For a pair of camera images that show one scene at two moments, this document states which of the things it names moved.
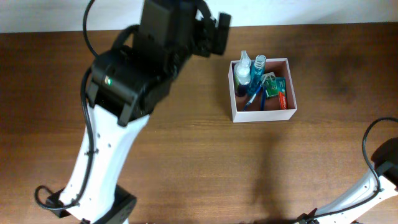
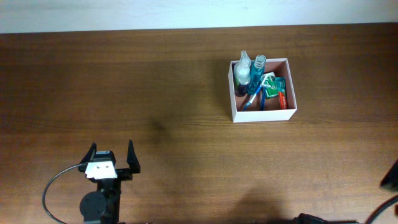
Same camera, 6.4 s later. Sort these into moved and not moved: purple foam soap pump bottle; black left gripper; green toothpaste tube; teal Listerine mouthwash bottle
Moved: black left gripper
Not moved: green toothpaste tube; purple foam soap pump bottle; teal Listerine mouthwash bottle
